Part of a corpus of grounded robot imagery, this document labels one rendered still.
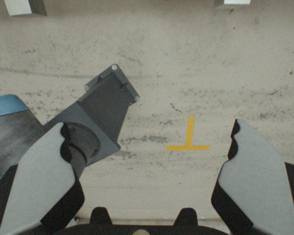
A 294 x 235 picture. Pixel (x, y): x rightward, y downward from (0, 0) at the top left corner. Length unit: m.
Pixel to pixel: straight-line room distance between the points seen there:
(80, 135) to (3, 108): 0.24
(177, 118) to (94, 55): 0.78
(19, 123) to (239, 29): 1.18
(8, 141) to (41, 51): 0.96
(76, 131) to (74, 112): 0.07
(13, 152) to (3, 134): 0.04
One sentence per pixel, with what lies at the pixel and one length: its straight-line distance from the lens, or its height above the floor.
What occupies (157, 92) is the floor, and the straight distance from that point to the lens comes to 1.11.
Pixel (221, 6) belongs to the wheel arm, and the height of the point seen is 0.83.
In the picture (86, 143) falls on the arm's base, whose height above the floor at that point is 0.66.
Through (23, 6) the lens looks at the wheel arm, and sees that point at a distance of 0.25.
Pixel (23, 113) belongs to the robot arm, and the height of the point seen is 0.77.
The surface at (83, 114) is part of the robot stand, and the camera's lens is 0.56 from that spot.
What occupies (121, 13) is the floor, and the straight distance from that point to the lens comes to 1.07.
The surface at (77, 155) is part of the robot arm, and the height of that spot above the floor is 0.72.
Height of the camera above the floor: 1.05
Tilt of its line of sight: 61 degrees down
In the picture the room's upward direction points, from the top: 176 degrees counter-clockwise
